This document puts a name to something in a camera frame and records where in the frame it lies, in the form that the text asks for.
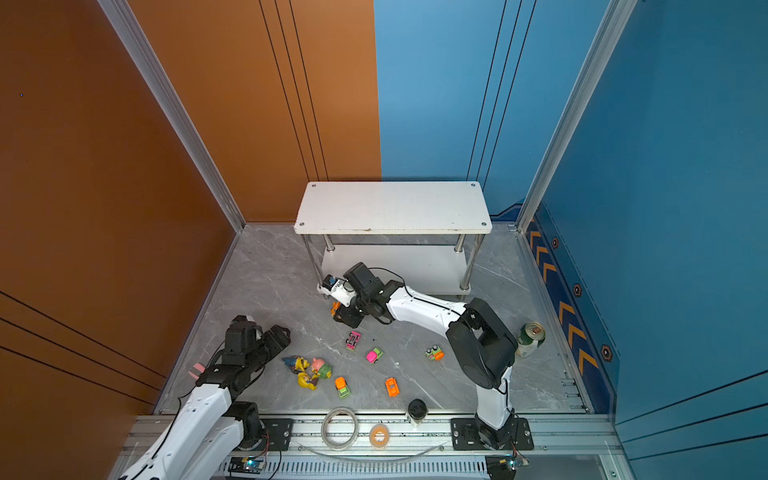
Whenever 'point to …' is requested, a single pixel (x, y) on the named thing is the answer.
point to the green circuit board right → (503, 466)
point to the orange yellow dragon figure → (335, 306)
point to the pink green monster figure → (324, 369)
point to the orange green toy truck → (341, 384)
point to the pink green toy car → (373, 355)
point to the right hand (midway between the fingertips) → (338, 312)
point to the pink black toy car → (353, 340)
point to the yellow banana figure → (304, 380)
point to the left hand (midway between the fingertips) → (282, 334)
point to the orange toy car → (392, 387)
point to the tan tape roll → (379, 435)
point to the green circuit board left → (246, 464)
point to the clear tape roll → (324, 434)
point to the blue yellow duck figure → (296, 364)
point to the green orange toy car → (435, 353)
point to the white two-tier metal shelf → (427, 235)
